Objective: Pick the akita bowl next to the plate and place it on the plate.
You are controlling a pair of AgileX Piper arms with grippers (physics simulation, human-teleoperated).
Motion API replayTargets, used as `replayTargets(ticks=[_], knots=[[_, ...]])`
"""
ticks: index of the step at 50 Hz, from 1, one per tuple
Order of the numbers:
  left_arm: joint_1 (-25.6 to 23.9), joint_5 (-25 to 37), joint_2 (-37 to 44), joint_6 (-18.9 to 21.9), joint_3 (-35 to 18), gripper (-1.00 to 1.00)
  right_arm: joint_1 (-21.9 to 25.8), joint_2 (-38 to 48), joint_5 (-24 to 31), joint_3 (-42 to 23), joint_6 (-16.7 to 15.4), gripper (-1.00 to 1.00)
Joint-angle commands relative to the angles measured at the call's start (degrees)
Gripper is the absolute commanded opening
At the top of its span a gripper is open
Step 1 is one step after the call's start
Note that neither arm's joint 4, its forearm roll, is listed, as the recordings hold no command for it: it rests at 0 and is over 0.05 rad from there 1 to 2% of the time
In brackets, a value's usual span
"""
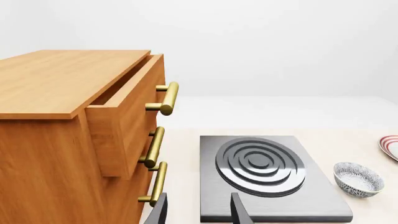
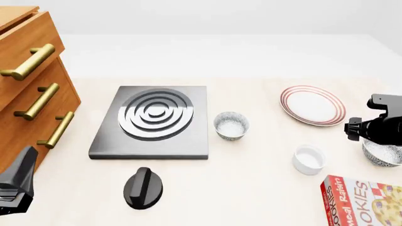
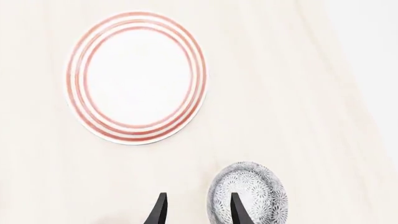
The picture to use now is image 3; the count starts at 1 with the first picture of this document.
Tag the white plate with red rings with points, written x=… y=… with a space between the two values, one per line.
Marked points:
x=136 y=77

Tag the patterned grey and white bowl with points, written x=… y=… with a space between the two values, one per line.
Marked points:
x=258 y=186

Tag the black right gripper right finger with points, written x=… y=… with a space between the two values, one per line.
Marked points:
x=239 y=213

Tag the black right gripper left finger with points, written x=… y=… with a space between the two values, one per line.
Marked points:
x=158 y=213

